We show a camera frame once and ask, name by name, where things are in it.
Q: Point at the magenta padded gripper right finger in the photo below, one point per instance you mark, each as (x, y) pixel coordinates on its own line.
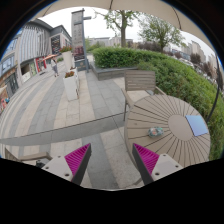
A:
(152, 166)

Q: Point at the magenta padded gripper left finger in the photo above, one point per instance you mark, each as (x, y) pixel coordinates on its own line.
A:
(72, 166)

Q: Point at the blue square mouse pad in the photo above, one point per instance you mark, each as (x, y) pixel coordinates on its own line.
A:
(197, 124)

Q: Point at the round slatted wooden table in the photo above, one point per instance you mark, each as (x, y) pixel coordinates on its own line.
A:
(177, 140)

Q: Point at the white square flower planter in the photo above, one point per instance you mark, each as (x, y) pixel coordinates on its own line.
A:
(71, 83)

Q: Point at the slatted wooden chair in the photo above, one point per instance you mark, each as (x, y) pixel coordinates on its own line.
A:
(139, 80)

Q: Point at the trimmed green hedge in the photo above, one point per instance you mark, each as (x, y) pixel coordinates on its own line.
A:
(175, 79)

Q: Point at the walking pedestrian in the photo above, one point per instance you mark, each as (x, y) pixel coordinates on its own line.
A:
(54, 66)

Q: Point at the orange street umbrella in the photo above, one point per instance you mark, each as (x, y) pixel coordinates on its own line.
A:
(49, 57)

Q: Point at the tall white flower pot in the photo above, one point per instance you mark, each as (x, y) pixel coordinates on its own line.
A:
(66, 52)

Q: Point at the tall grey sign pillar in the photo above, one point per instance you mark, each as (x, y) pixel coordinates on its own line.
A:
(78, 40)

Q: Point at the beige patio umbrella canopy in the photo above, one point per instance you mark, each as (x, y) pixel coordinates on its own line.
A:
(157, 8)

